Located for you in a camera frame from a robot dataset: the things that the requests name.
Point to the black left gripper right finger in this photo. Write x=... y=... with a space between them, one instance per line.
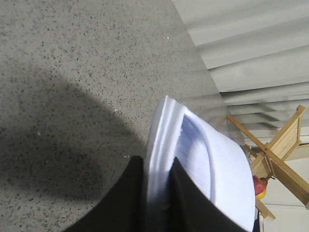
x=191 y=211

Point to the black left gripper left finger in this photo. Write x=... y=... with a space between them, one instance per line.
x=119 y=209

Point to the light blue slipper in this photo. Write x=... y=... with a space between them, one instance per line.
x=215 y=163

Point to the red yellow toy object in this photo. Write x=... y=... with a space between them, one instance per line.
x=260 y=186

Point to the wooden folding rack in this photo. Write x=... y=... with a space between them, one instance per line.
x=270 y=162

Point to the grey-green pleated curtain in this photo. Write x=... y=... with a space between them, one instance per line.
x=257 y=52

